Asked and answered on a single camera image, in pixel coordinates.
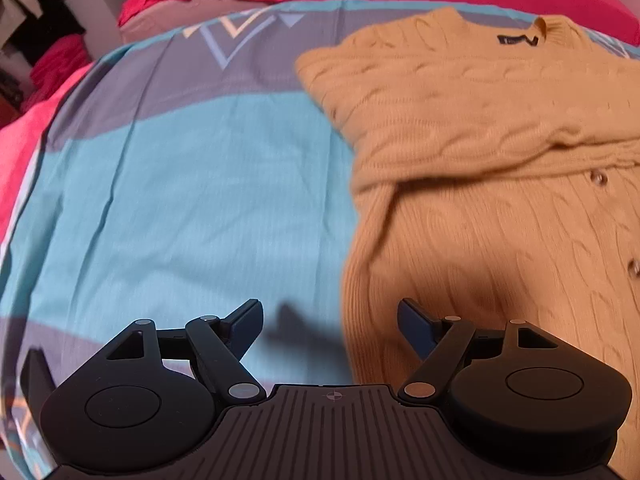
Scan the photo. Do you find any red cloth at bedside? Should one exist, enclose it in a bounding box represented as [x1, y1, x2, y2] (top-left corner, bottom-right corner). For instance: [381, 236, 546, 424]
[21, 34, 92, 113]

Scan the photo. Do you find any blue grey patterned bedsheet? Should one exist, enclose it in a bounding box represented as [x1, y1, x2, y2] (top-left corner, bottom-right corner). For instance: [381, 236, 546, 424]
[0, 0, 640, 480]

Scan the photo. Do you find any yellow cable-knit sweater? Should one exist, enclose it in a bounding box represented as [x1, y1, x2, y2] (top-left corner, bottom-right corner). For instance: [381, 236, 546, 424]
[293, 6, 640, 474]

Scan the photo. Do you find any pile of clothes on rack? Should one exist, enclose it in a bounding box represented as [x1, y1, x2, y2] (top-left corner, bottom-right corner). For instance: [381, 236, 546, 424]
[1, 0, 86, 126]

